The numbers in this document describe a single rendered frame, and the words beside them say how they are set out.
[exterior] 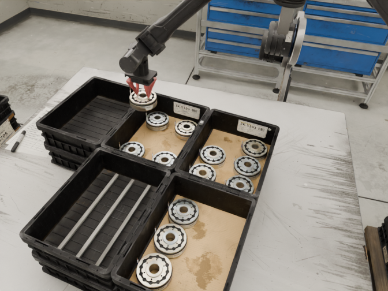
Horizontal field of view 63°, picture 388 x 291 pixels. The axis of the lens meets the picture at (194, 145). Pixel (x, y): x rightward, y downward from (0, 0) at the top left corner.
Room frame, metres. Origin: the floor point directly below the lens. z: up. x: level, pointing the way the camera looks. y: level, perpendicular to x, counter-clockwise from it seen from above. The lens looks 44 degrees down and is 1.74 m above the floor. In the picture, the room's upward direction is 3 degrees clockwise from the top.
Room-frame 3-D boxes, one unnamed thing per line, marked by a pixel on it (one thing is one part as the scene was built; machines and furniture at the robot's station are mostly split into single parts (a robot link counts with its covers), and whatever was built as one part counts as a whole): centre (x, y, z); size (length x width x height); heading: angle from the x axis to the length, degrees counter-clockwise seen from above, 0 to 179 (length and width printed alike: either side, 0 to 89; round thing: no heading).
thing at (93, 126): (1.06, 0.42, 0.87); 0.40 x 0.30 x 0.11; 160
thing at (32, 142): (1.14, 0.74, 0.70); 0.33 x 0.23 x 0.01; 168
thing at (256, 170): (0.83, -0.21, 0.86); 0.10 x 0.10 x 0.01
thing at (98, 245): (0.58, 0.28, 0.87); 0.40 x 0.30 x 0.11; 160
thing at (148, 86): (0.98, 0.19, 1.10); 0.07 x 0.07 x 0.09; 70
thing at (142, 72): (0.99, 0.20, 1.17); 0.10 x 0.07 x 0.07; 70
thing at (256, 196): (0.86, -0.14, 0.92); 0.40 x 0.30 x 0.02; 160
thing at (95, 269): (0.58, 0.28, 0.92); 0.40 x 0.30 x 0.02; 160
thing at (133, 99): (0.99, 0.20, 1.04); 0.10 x 0.10 x 0.01
